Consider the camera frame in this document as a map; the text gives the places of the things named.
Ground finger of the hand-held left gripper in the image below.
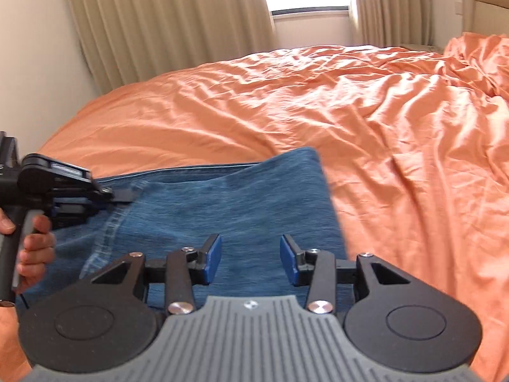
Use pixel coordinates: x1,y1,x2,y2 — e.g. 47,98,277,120
51,184,135,230

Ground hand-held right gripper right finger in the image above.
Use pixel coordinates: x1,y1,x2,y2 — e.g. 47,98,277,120
279,233,413,315

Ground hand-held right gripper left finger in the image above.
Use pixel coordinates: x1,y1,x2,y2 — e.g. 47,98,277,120
81,233,222,315

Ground blue denim pants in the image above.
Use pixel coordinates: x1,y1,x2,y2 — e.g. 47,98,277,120
22,146,351,313

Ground person's left hand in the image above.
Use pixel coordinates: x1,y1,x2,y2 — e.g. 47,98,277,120
0,207,57,294

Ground orange bed sheet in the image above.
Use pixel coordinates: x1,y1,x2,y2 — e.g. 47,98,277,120
0,32,509,382

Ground beige curtain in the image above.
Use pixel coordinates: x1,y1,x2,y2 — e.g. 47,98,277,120
59,0,280,93
351,0,440,47

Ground beige nightstand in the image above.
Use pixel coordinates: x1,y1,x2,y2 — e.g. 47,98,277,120
399,41,445,53

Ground orange duvet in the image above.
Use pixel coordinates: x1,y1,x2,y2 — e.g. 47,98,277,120
442,32,509,100

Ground beige padded headboard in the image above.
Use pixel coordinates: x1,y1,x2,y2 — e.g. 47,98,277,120
461,0,509,37

